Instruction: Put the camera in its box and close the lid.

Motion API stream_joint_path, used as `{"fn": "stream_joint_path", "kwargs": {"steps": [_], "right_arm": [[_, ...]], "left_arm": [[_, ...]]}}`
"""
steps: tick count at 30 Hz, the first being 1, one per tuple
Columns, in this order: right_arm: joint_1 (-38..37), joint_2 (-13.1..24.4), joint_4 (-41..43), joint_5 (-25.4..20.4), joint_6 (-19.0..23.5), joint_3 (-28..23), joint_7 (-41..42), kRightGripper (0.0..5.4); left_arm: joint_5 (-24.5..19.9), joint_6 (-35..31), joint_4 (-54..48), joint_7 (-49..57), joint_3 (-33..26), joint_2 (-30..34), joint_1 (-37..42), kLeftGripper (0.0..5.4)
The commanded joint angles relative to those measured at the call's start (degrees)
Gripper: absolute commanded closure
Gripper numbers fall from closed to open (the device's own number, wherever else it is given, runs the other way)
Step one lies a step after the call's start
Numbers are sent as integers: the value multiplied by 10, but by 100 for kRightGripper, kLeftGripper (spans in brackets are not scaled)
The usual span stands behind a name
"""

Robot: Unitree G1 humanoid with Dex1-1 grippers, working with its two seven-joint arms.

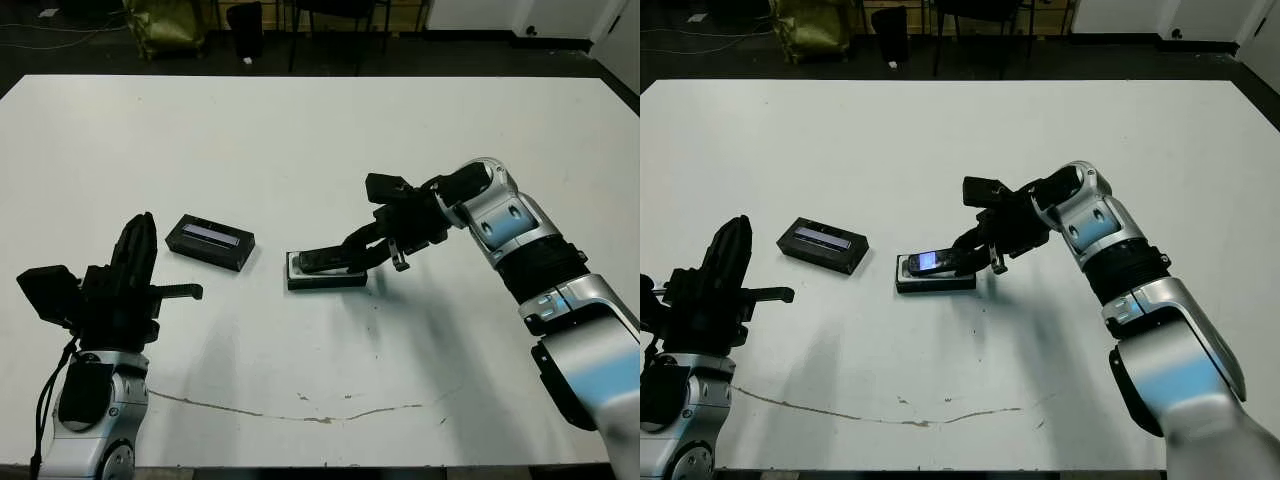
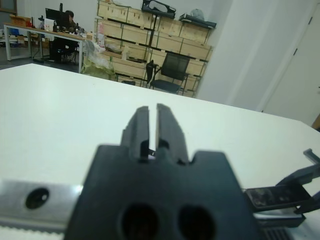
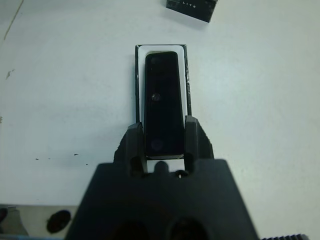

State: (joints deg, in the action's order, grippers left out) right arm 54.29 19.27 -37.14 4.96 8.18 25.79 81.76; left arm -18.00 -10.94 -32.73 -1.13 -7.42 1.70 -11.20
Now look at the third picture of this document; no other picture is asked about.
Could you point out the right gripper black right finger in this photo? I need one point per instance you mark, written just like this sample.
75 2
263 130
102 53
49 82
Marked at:
197 140

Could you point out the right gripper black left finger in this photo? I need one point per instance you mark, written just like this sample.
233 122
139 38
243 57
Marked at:
133 142

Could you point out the slim black camera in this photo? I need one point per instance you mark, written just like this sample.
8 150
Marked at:
162 105

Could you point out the black box with white insert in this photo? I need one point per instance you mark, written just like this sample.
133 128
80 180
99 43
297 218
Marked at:
140 75

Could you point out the black box lid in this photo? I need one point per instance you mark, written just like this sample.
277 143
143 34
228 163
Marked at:
190 10

